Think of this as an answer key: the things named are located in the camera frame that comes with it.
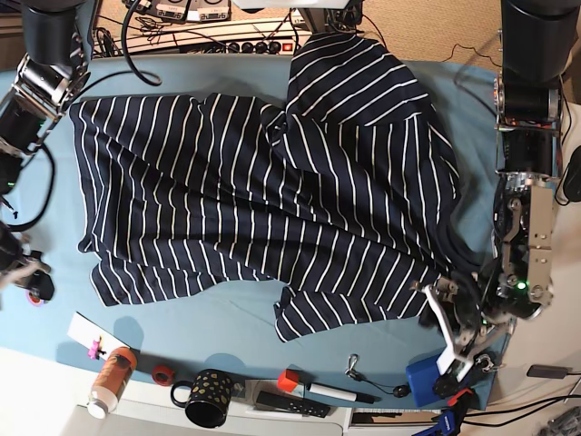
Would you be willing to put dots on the black knob on box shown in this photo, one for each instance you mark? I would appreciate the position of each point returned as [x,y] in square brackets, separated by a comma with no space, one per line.
[446,385]

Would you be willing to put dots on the white black marker pen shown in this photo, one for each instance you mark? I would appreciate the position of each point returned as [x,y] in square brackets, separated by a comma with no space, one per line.
[339,394]

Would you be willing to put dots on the black power strip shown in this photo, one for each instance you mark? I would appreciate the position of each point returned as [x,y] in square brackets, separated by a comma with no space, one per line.
[270,47]

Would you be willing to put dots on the silver carabiner keyring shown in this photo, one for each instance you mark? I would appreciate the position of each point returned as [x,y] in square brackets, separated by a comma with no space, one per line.
[486,363]

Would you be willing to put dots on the orange red cube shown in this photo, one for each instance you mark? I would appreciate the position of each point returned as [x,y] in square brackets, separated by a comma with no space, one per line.
[288,381]

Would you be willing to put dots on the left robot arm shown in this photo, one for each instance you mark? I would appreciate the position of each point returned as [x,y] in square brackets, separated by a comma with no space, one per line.
[536,40]

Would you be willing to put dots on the black remote control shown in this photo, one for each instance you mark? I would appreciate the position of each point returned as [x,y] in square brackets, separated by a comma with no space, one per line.
[293,404]

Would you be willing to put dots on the red tape roll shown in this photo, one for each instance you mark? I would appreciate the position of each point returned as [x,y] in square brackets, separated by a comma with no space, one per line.
[163,375]

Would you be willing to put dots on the teal table cloth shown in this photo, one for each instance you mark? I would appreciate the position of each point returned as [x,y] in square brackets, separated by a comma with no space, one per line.
[230,326]

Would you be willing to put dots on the blue orange clamp bottom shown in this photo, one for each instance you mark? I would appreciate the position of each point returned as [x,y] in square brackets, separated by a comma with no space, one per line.
[450,420]

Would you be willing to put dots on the purple tape roll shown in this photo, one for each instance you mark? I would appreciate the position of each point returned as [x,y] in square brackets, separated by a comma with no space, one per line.
[35,298]

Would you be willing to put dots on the navy white striped t-shirt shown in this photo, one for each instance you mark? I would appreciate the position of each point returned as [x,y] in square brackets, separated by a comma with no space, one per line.
[344,194]

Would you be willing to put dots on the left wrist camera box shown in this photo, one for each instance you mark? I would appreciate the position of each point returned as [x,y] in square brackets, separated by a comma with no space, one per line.
[455,364]

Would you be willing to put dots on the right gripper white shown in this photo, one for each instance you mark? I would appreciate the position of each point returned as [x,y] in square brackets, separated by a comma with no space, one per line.
[30,273]

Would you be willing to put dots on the black computer mouse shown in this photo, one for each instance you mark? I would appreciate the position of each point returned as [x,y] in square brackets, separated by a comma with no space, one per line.
[572,182]

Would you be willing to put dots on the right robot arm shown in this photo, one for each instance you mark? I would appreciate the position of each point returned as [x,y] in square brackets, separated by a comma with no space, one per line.
[49,78]

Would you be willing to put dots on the white paper sheet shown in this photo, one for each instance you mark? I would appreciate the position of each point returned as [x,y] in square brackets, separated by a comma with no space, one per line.
[84,331]

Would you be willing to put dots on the orange bottle white cap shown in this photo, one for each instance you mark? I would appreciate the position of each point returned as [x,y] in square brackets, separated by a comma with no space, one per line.
[111,381]

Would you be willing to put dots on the black power adapter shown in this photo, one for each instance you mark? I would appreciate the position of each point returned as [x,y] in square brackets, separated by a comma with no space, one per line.
[547,372]

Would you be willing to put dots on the blue plastic box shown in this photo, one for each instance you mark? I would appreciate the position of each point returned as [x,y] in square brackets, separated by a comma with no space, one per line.
[421,376]

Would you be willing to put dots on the black mug gold pattern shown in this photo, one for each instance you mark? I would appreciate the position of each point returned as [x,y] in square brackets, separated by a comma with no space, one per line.
[206,399]

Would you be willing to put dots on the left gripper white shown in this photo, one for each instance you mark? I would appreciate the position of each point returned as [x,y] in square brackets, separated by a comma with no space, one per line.
[455,307]

